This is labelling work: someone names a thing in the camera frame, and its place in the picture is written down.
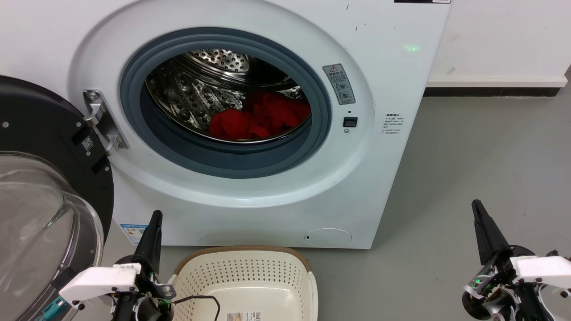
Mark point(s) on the blue and white energy label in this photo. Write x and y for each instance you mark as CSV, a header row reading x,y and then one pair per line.
x,y
131,232

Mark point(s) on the black baseboard strip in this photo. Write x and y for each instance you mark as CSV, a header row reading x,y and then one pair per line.
x,y
490,92

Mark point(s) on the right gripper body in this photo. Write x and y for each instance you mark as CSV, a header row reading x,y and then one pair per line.
x,y
495,290

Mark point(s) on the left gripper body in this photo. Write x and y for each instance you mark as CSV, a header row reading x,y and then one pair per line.
x,y
149,303

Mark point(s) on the perforated steel washer drum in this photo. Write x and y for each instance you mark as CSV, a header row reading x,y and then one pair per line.
x,y
192,93

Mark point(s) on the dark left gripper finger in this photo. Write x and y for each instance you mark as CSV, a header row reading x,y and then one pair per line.
x,y
158,240
147,240

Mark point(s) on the black door latch socket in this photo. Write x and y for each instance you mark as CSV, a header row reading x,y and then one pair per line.
x,y
350,121

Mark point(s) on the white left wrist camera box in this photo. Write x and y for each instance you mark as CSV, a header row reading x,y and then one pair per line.
x,y
98,281

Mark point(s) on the grey warning sticker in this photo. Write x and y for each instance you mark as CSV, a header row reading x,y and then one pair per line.
x,y
339,84

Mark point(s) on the white front-loading washing machine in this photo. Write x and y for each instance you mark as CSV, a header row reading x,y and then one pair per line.
x,y
392,67

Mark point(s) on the white text label sticker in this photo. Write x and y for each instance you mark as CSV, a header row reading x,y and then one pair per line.
x,y
393,123

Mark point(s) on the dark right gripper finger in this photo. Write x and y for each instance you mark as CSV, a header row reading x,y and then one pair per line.
x,y
494,236
481,236

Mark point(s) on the white barcode label sticker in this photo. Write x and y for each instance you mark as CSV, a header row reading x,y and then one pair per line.
x,y
244,317

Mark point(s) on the cream perforated laundry basket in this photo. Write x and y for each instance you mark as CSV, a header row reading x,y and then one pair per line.
x,y
250,276

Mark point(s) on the metal washing machine door hinge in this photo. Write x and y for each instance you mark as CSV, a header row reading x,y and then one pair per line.
x,y
103,122

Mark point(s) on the round white filter cover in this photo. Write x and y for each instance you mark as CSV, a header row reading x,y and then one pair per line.
x,y
328,237

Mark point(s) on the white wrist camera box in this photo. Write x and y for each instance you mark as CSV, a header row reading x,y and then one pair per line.
x,y
98,281
542,267

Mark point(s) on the black washer door with glass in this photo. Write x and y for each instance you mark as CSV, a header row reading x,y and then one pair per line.
x,y
40,133

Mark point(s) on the white QR code sticker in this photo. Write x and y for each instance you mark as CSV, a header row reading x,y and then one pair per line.
x,y
88,144

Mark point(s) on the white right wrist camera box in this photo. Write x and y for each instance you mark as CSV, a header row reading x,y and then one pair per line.
x,y
542,267

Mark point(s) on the red cloth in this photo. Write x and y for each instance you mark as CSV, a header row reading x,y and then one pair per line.
x,y
261,118

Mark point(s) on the grey rubber door gasket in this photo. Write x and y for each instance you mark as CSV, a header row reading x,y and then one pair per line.
x,y
321,111

